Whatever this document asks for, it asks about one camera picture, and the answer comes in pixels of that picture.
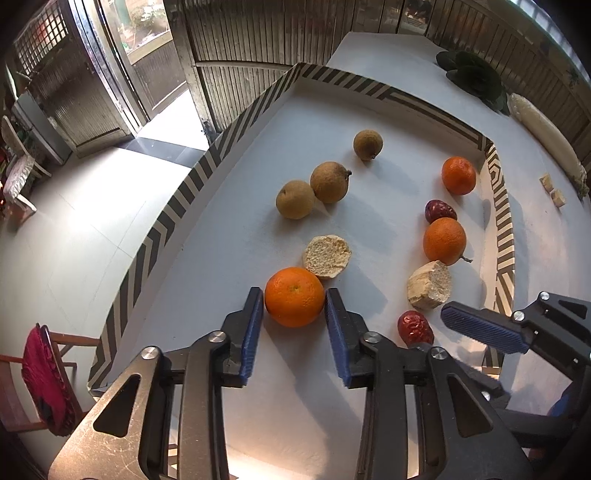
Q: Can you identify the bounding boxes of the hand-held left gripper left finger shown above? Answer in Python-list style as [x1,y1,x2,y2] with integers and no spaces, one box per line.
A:
[46,286,265,480]

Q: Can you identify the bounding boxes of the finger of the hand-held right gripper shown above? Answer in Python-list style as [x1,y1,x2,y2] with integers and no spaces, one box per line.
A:
[455,361,512,412]
[440,291,591,384]

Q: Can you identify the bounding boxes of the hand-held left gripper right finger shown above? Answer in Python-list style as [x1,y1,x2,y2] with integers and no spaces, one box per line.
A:
[324,287,536,480]

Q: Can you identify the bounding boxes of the red dried date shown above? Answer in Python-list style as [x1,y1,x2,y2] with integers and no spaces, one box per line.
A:
[425,199,458,224]
[397,310,435,347]

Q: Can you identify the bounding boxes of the orange mandarin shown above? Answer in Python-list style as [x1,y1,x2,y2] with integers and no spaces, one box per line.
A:
[264,267,326,328]
[441,156,476,196]

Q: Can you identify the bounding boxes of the small mandarin with stem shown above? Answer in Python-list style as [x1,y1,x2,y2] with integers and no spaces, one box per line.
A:
[422,217,474,267]

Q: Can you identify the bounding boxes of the brown longan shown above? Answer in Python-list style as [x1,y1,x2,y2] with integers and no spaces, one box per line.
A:
[310,161,352,204]
[276,180,317,220]
[353,130,384,161]

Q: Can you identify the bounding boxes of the white table cloth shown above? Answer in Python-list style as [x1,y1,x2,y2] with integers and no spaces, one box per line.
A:
[92,30,591,480]

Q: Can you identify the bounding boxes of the wooden chair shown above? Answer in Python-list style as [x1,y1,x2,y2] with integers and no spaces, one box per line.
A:
[0,323,105,437]

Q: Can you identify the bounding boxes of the red cushion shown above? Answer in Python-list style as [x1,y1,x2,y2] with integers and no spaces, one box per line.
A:
[21,323,75,437]

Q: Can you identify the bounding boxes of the dark green leafy vegetable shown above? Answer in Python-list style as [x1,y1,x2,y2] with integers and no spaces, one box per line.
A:
[435,50,509,112]

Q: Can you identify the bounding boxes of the chair with lace cover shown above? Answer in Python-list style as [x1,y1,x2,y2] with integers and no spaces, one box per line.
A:
[0,115,51,213]

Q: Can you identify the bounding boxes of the corrugated metal gate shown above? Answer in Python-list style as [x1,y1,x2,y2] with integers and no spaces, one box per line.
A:
[164,0,458,134]

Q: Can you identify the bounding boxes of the metal door with grille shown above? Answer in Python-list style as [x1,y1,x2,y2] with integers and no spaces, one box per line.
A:
[14,0,139,158]

